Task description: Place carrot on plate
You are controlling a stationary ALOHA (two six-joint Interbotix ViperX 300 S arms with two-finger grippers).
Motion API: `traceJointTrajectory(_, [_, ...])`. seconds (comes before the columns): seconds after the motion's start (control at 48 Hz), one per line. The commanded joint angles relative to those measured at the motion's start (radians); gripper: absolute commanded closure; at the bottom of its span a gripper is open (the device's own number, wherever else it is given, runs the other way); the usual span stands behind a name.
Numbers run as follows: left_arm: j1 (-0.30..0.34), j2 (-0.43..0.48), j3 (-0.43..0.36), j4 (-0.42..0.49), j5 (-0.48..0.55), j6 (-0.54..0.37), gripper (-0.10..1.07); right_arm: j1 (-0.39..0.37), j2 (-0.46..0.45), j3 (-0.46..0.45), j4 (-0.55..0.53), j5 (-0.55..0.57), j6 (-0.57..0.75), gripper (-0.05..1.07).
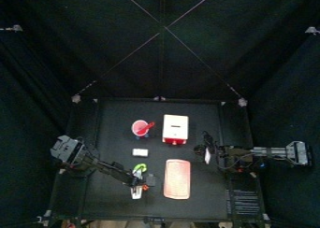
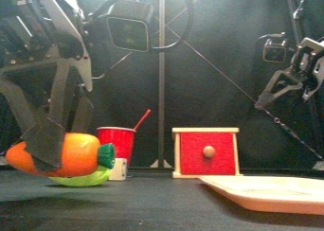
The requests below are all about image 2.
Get small white box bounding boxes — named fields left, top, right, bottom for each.
left=107, top=157, right=128, bottom=182

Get metal frame pole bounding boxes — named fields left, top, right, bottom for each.
left=150, top=0, right=174, bottom=169

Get green toy vegetable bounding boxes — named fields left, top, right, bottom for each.
left=48, top=166, right=112, bottom=187

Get white square plate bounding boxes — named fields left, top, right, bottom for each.
left=196, top=174, right=324, bottom=216

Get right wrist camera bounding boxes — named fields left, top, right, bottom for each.
left=262, top=39, right=289, bottom=64

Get diagonal frame brace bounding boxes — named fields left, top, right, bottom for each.
left=163, top=26, right=324, bottom=162

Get red plastic cup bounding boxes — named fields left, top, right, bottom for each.
left=95, top=126, right=137, bottom=167

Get orange toy carrot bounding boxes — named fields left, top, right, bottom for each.
left=4, top=132, right=116, bottom=178

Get red drinking straw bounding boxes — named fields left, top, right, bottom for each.
left=132, top=109, right=151, bottom=132

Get black cable loop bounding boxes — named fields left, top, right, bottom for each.
left=150, top=0, right=195, bottom=51

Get red wooden drawer box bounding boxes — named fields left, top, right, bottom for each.
left=171, top=127, right=242, bottom=179

